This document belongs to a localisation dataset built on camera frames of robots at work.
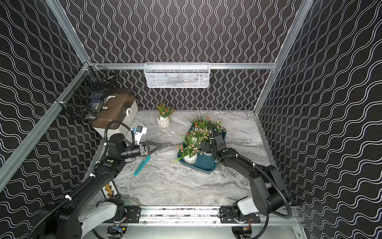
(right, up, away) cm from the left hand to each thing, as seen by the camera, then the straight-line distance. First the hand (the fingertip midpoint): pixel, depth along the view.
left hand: (159, 144), depth 71 cm
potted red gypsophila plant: (+21, +11, +23) cm, 33 cm away
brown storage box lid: (-38, +23, +33) cm, 56 cm away
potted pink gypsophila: (+14, -6, +14) cm, 20 cm away
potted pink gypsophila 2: (+19, +2, +22) cm, 29 cm away
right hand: (+27, -1, +21) cm, 34 cm away
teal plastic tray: (+24, -15, +21) cm, 35 cm away
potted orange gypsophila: (-5, +14, +35) cm, 38 cm away
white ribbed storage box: (-29, +14, +33) cm, 46 cm away
